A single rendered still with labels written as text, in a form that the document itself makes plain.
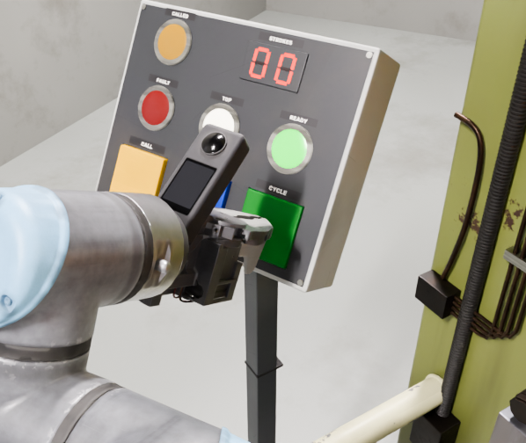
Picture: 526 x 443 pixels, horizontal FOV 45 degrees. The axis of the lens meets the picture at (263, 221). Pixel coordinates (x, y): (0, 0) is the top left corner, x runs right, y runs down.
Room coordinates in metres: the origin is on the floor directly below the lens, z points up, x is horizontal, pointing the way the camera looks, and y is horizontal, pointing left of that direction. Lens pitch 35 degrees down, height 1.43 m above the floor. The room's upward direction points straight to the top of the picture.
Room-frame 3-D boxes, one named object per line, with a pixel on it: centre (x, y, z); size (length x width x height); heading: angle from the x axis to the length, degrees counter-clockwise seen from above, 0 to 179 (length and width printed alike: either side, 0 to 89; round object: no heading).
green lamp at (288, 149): (0.64, -0.03, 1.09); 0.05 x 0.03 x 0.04; 32
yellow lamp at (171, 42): (0.78, 0.11, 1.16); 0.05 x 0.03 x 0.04; 32
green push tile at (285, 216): (0.60, -0.01, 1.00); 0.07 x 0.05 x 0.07; 57
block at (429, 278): (0.72, -0.26, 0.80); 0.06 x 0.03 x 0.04; 32
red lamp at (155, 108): (0.75, 0.14, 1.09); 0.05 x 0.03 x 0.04; 32
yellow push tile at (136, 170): (0.71, 0.16, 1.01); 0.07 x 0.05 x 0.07; 57
